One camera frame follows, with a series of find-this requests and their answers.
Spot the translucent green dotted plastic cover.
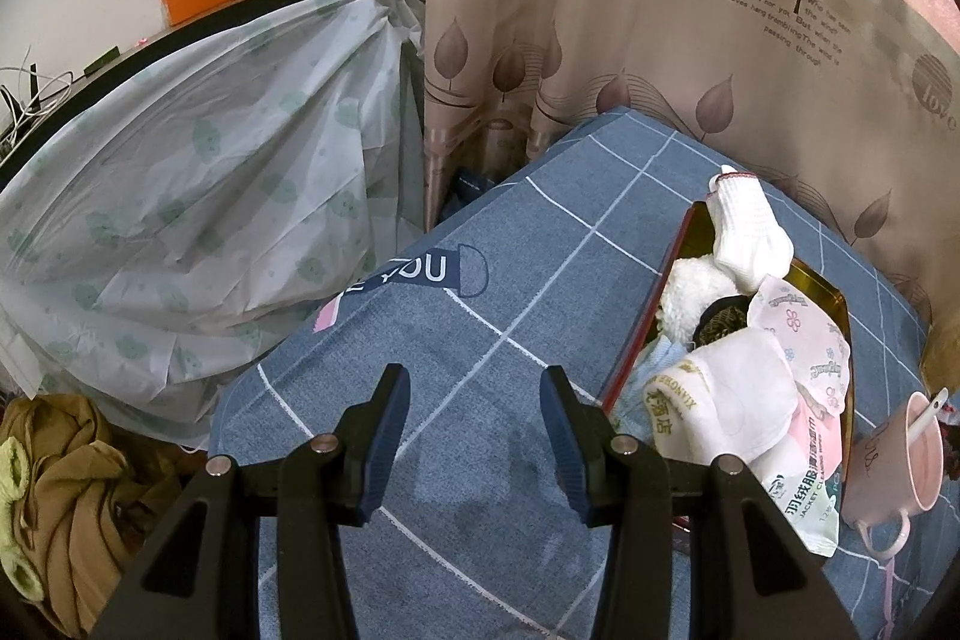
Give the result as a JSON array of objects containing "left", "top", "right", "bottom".
[{"left": 2, "top": 0, "right": 425, "bottom": 447}]

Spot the white sock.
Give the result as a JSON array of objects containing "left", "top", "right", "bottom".
[{"left": 706, "top": 164, "right": 794, "bottom": 294}]

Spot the white fluffy cloth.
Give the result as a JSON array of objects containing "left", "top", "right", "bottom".
[{"left": 656, "top": 255, "right": 750, "bottom": 347}]

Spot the white embroidered towel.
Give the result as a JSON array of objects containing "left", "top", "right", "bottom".
[{"left": 643, "top": 328, "right": 797, "bottom": 464}]

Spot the brown kraft snack bag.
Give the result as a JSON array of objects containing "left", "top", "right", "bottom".
[{"left": 921, "top": 310, "right": 960, "bottom": 395}]

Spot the gold red metal tin box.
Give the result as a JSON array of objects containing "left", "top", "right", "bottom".
[{"left": 599, "top": 202, "right": 856, "bottom": 500}]

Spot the brown olive clothes pile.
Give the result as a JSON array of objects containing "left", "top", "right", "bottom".
[{"left": 2, "top": 395, "right": 199, "bottom": 638}]

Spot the pink white wipes packet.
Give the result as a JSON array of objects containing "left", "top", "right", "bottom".
[{"left": 750, "top": 395, "right": 843, "bottom": 559}]

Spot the light blue cloth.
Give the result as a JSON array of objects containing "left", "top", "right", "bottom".
[{"left": 610, "top": 336, "right": 688, "bottom": 445}]

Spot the white floral tissue pack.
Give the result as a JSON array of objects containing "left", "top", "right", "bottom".
[{"left": 747, "top": 276, "right": 851, "bottom": 419}]

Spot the beige leaf print curtain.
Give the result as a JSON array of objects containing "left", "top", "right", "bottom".
[{"left": 425, "top": 0, "right": 958, "bottom": 321}]

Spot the pink ceramic mug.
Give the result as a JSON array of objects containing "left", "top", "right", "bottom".
[{"left": 841, "top": 392, "right": 944, "bottom": 562}]

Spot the blue grid tablecloth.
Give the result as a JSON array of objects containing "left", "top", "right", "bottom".
[{"left": 206, "top": 107, "right": 936, "bottom": 640}]

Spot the white ceramic spoon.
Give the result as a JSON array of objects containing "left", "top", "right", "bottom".
[{"left": 907, "top": 388, "right": 949, "bottom": 447}]

